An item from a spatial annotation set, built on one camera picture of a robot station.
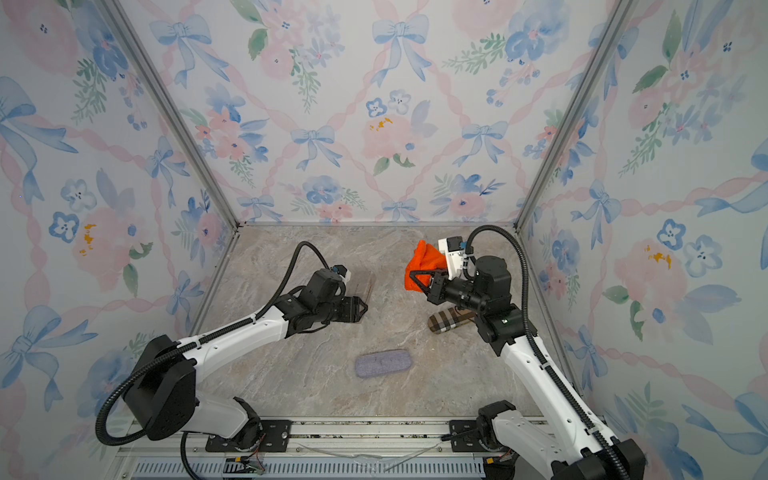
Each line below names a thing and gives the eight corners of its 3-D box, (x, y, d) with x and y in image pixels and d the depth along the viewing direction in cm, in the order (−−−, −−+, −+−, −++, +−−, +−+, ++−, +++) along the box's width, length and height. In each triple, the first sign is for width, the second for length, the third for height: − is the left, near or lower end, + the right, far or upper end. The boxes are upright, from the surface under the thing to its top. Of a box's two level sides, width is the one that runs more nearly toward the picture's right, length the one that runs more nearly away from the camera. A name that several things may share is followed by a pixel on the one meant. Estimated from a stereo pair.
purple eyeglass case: (356, 379, 85) (355, 375, 82) (355, 359, 89) (354, 354, 86) (412, 372, 86) (413, 368, 83) (408, 353, 90) (409, 348, 87)
